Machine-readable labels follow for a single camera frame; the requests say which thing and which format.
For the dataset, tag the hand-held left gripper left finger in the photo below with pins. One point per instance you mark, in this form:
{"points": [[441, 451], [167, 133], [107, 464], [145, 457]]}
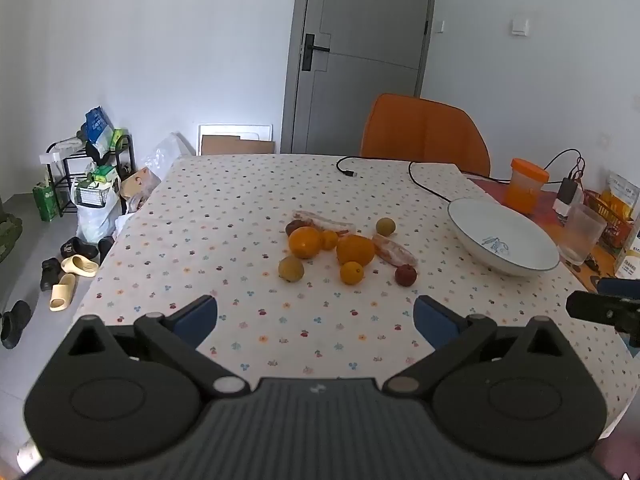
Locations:
{"points": [[197, 317]]}

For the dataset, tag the white ceramic bowl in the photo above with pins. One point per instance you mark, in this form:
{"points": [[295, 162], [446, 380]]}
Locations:
{"points": [[500, 230]]}

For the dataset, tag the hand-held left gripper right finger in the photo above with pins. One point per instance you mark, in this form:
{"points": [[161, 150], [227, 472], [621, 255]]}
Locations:
{"points": [[435, 322]]}

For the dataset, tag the white plastic bag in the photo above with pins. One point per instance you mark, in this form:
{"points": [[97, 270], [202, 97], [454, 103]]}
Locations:
{"points": [[92, 225]]}

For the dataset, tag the green packet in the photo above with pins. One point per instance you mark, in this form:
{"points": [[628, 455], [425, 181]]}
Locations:
{"points": [[117, 138]]}

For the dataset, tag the yellow snack bag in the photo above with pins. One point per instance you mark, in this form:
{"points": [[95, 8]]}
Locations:
{"points": [[622, 200]]}

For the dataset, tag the clear plastic food wrapper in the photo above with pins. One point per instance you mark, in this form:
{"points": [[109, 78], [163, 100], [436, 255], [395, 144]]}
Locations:
{"points": [[395, 252], [322, 220]]}

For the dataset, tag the brown cardboard sheet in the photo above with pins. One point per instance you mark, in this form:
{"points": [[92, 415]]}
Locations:
{"points": [[235, 145]]}

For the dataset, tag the white box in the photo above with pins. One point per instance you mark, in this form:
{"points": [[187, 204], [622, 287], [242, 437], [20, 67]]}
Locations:
{"points": [[49, 158]]}

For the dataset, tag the green-brown round fruit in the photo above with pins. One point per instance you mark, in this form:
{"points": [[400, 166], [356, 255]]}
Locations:
{"points": [[291, 268], [385, 226]]}

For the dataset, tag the large white wall switch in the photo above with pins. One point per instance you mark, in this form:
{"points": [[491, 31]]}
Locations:
{"points": [[520, 26]]}

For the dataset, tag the green box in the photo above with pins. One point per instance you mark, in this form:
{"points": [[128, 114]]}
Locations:
{"points": [[102, 174]]}

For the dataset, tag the orange lidded plastic jar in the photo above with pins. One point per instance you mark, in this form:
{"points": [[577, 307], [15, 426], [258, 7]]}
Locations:
{"points": [[522, 190]]}

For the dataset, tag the orange chair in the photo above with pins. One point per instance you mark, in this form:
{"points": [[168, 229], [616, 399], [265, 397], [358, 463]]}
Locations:
{"points": [[425, 130]]}

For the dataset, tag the dark brown passion fruit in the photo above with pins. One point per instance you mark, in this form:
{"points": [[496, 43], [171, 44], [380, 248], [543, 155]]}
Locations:
{"points": [[292, 227]]}

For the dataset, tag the small orange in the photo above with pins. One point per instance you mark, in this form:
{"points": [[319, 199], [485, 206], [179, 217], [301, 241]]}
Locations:
{"points": [[351, 273], [329, 240]]}

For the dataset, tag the black metal shelf rack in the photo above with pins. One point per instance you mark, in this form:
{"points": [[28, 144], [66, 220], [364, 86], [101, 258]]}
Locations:
{"points": [[63, 185]]}

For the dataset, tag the clear plastic bag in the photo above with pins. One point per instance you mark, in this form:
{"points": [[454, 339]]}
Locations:
{"points": [[170, 155]]}

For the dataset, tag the green carton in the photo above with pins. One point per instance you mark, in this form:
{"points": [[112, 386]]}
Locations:
{"points": [[45, 202]]}

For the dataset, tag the beige slipper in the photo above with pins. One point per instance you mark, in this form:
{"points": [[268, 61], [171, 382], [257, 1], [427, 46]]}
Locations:
{"points": [[79, 265], [62, 292]]}

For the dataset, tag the white framed board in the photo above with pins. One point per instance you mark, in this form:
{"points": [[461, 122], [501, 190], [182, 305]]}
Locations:
{"points": [[235, 127]]}

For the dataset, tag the white carton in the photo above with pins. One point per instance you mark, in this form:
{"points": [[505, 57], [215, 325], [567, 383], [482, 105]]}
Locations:
{"points": [[630, 255]]}

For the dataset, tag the white power adapter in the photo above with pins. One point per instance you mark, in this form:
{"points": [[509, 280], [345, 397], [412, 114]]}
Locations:
{"points": [[562, 207]]}

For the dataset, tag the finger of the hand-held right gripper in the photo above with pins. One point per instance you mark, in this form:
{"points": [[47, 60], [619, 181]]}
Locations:
{"points": [[620, 286], [600, 309]]}

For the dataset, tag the red patterned table mat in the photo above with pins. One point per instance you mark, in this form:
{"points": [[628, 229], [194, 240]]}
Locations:
{"points": [[492, 192]]}

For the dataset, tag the blue packaging bag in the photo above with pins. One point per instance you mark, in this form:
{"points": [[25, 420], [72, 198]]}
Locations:
{"points": [[97, 125]]}

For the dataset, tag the black slipper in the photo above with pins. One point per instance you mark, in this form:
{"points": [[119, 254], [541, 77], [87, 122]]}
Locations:
{"points": [[106, 247], [14, 322], [50, 272], [77, 247]]}

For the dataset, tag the grey door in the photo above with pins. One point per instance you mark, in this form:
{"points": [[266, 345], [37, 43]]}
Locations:
{"points": [[360, 35]]}

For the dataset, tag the large orange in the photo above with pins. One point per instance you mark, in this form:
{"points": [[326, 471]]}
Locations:
{"points": [[355, 249], [305, 242]]}

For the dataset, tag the dark green bag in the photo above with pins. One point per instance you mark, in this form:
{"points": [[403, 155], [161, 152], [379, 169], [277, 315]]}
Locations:
{"points": [[9, 237]]}

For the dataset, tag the black power adapter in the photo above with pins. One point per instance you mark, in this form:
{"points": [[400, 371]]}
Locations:
{"points": [[568, 188]]}

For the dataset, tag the brown paper bag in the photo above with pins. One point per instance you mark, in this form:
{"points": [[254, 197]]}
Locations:
{"points": [[137, 185]]}

